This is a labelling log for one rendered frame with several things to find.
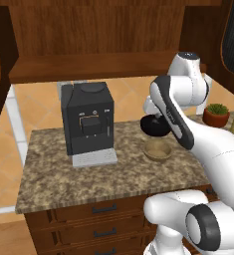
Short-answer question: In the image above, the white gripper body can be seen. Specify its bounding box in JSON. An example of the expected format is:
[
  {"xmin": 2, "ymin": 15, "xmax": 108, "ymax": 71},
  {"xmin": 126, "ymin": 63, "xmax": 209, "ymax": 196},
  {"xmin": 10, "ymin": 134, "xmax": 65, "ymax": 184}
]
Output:
[{"xmin": 142, "ymin": 95, "xmax": 162, "ymax": 119}]

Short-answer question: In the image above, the black bowl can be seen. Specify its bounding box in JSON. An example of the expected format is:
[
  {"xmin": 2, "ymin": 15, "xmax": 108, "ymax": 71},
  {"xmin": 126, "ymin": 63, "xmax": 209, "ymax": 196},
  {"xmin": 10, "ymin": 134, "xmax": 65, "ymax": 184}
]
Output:
[{"xmin": 139, "ymin": 114, "xmax": 171, "ymax": 139}]

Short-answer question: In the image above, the tan wooden bowl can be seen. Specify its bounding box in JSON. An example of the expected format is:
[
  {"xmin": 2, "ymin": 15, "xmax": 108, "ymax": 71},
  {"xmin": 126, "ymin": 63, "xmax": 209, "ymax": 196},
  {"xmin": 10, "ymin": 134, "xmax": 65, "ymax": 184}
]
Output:
[{"xmin": 143, "ymin": 140, "xmax": 173, "ymax": 163}]

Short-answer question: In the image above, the black coffee machine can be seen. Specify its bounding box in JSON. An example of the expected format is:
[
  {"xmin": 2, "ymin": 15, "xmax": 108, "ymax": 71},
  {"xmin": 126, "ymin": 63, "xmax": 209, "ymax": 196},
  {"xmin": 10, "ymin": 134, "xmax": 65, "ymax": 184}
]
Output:
[{"xmin": 60, "ymin": 81, "xmax": 119, "ymax": 168}]

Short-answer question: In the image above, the potted green plant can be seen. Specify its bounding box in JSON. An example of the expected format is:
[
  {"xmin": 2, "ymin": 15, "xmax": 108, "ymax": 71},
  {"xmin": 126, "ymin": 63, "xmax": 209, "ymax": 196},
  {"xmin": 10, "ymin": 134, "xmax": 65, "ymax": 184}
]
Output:
[{"xmin": 202, "ymin": 103, "xmax": 231, "ymax": 128}]

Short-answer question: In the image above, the brown wooden drawer front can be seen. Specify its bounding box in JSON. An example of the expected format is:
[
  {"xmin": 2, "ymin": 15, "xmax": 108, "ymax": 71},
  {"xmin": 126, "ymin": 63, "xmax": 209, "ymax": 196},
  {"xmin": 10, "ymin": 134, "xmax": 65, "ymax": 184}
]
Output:
[
  {"xmin": 52, "ymin": 216, "xmax": 156, "ymax": 246},
  {"xmin": 55, "ymin": 238, "xmax": 156, "ymax": 255},
  {"xmin": 49, "ymin": 194, "xmax": 150, "ymax": 223}
]

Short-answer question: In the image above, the open wooden wall cabinet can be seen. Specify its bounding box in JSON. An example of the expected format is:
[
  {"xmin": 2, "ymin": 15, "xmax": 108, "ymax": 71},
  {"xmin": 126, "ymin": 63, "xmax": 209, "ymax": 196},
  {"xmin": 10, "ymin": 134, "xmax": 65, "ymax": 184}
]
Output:
[{"xmin": 8, "ymin": 0, "xmax": 223, "ymax": 85}]

